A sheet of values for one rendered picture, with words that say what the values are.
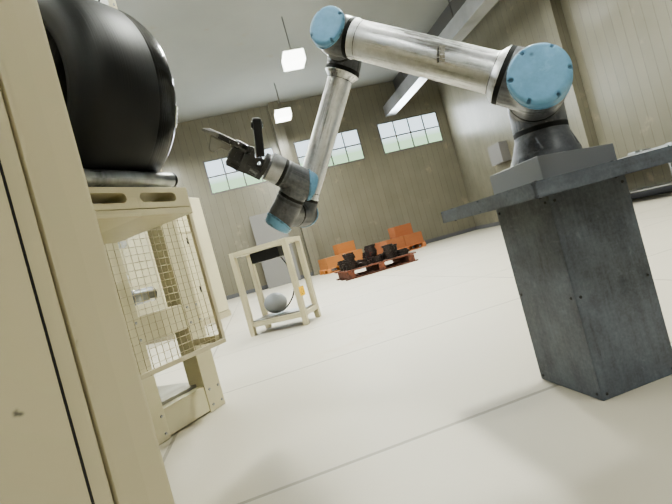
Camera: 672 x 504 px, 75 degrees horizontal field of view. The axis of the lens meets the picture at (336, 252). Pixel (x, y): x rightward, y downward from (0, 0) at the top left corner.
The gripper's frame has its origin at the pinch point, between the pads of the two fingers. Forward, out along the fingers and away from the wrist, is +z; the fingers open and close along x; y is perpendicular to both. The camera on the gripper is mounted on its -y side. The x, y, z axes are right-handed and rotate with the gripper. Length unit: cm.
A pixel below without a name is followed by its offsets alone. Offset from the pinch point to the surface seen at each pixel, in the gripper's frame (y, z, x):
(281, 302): 123, -115, 236
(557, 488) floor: 31, -86, -83
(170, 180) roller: 18.0, 3.7, -3.3
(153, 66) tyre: -8.8, 18.2, -5.9
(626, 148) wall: -299, -710, 567
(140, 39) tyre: -13.6, 23.7, -3.5
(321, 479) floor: 67, -60, -49
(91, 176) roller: 21.7, 19.7, -21.0
